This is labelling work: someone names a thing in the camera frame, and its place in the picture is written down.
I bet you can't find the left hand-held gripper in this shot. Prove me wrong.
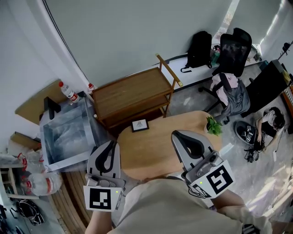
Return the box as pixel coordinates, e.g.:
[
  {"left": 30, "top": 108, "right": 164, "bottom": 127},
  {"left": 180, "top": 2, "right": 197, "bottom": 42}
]
[{"left": 83, "top": 141, "right": 127, "bottom": 213}]

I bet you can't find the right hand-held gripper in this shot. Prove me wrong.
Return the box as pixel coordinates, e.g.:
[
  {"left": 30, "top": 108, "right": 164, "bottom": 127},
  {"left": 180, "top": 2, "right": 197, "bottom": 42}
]
[{"left": 171, "top": 129, "right": 236, "bottom": 200}]

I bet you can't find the black picture frame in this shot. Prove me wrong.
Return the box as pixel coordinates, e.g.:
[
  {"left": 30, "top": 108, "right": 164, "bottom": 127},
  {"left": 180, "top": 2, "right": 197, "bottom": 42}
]
[{"left": 131, "top": 119, "right": 150, "bottom": 133}]

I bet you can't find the person's right forearm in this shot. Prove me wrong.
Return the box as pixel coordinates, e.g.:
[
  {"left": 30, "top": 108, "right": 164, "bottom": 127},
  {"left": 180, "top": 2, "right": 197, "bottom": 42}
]
[{"left": 209, "top": 189, "right": 251, "bottom": 219}]

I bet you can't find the person's left forearm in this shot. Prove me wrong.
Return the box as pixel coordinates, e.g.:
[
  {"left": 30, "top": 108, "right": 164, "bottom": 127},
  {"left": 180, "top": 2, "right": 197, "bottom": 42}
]
[{"left": 85, "top": 208, "right": 120, "bottom": 234}]

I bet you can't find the small green potted plant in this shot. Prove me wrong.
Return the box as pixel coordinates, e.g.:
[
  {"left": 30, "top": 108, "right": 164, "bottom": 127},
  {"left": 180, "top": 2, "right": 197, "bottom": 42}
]
[{"left": 203, "top": 115, "right": 223, "bottom": 137}]

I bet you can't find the light wooden table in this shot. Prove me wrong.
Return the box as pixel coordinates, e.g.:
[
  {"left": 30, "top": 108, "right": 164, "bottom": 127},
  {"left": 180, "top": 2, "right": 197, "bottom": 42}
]
[{"left": 116, "top": 110, "right": 223, "bottom": 181}]

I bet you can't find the slatted wooden bench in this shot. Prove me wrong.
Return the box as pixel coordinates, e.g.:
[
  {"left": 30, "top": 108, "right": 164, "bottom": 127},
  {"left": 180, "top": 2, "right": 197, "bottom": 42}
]
[{"left": 47, "top": 170, "right": 93, "bottom": 230}]

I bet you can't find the round black bag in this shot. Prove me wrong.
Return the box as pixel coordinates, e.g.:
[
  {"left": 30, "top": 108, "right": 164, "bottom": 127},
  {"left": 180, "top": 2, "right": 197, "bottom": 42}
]
[{"left": 234, "top": 120, "right": 260, "bottom": 145}]

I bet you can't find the grey garment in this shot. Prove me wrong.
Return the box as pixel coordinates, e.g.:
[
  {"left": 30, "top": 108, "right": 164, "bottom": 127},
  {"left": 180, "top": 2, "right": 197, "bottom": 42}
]
[{"left": 215, "top": 79, "right": 251, "bottom": 124}]

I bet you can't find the person's beige shirt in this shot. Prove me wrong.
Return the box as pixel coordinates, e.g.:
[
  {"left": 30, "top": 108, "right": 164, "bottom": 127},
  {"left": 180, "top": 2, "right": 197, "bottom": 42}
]
[{"left": 111, "top": 177, "right": 273, "bottom": 234}]

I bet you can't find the pack of plastic bottles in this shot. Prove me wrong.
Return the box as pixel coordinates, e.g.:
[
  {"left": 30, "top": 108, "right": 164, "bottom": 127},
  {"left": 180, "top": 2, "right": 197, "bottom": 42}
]
[{"left": 17, "top": 152, "right": 63, "bottom": 197}]

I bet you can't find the white low ledge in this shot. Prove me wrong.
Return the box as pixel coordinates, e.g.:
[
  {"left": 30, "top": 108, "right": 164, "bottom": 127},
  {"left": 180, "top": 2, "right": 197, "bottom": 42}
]
[{"left": 152, "top": 43, "right": 266, "bottom": 92}]

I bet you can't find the black angled stand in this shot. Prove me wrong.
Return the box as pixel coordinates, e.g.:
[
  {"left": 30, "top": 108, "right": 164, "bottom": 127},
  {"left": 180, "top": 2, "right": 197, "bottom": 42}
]
[{"left": 43, "top": 96, "right": 62, "bottom": 120}]

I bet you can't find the dark wooden shelf cart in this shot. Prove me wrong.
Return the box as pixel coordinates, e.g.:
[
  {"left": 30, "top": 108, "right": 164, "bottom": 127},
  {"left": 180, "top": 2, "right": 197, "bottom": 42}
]
[{"left": 91, "top": 53, "right": 184, "bottom": 136}]

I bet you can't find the pink cloth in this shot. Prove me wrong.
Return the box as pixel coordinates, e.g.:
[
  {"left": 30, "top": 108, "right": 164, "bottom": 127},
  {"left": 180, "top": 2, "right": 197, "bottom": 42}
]
[{"left": 210, "top": 72, "right": 239, "bottom": 99}]

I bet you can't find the brown cardboard box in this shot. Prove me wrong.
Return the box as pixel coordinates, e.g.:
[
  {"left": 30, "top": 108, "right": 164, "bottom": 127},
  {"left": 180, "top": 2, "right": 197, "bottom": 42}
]
[{"left": 10, "top": 131, "right": 42, "bottom": 152}]

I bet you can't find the round wooden board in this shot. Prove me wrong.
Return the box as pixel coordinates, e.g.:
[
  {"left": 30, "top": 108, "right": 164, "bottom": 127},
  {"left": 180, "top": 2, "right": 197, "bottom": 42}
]
[{"left": 14, "top": 78, "right": 69, "bottom": 126}]

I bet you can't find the green bottle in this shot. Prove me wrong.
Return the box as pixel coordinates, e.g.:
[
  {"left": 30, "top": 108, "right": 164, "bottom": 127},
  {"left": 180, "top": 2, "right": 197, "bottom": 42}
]
[{"left": 211, "top": 47, "right": 221, "bottom": 67}]

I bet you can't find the black backpack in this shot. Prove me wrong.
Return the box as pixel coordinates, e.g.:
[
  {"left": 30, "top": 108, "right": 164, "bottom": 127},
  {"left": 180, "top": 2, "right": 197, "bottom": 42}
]
[{"left": 180, "top": 30, "right": 213, "bottom": 73}]

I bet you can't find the person's striped shoe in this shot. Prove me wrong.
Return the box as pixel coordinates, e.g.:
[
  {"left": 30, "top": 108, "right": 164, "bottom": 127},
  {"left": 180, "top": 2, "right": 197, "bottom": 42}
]
[{"left": 241, "top": 223, "right": 261, "bottom": 234}]

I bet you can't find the black mesh office chair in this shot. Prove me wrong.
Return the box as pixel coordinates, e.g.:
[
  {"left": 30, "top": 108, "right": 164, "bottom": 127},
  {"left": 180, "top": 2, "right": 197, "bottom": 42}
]
[{"left": 198, "top": 27, "right": 253, "bottom": 126}]

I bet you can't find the black coat rack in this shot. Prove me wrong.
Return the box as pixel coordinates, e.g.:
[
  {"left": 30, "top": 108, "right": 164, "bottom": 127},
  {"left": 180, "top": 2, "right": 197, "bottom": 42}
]
[{"left": 278, "top": 40, "right": 293, "bottom": 60}]

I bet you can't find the black cable bundle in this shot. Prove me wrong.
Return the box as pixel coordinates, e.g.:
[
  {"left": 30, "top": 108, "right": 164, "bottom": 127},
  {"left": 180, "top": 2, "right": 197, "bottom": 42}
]
[{"left": 244, "top": 140, "right": 267, "bottom": 164}]

